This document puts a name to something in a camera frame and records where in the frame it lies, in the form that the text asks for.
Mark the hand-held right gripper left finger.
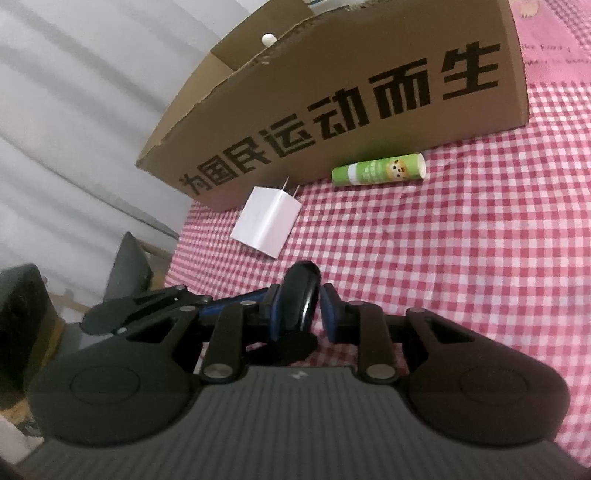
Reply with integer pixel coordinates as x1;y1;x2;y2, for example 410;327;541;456
122;284;283;382

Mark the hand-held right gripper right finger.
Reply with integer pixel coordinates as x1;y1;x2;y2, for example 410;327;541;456
321;282;469;384

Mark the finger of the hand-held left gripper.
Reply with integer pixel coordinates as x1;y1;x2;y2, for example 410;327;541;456
117;289;269;330
134;285;188;306

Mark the black tube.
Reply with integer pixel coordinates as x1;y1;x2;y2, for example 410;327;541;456
270;261;322;367

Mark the white charger plug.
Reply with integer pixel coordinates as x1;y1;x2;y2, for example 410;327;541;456
230;176;303;259

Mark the green glue stick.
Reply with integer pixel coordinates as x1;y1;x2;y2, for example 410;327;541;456
331;153;426;188

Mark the brown cardboard box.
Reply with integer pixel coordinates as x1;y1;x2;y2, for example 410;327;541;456
135;0;529;213

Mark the pink checked tablecloth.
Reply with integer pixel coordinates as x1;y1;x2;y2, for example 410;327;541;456
164;0;591;472

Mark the white curtain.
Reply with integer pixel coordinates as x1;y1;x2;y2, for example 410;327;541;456
0;0;278;278

